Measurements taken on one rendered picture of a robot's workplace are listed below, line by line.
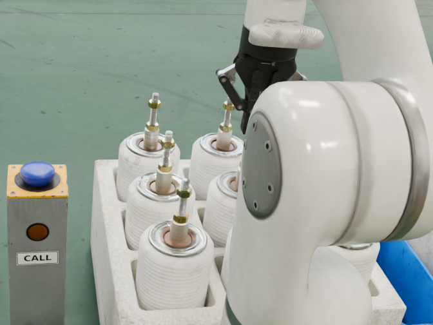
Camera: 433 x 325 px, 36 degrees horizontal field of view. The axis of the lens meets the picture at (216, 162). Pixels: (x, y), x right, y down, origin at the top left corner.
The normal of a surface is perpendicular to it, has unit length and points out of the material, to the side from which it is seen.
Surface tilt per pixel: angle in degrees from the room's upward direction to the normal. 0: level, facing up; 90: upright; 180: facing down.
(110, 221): 0
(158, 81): 0
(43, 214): 90
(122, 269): 0
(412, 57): 54
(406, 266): 88
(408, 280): 88
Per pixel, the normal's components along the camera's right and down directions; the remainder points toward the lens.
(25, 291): 0.23, 0.52
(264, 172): -0.92, 0.10
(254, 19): -0.69, 0.29
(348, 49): -0.88, 0.33
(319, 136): 0.16, -0.26
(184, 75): 0.14, -0.85
